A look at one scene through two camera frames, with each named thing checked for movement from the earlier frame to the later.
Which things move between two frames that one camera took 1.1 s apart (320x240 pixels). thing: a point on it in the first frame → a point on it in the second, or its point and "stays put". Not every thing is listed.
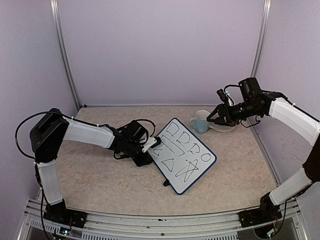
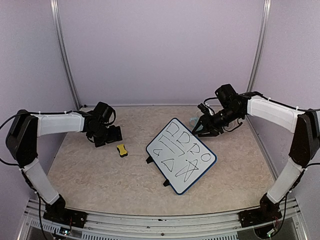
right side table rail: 265,153 stays put
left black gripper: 141,161 → 116,135
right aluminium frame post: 266,9 stays put
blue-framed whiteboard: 182,158 stays put
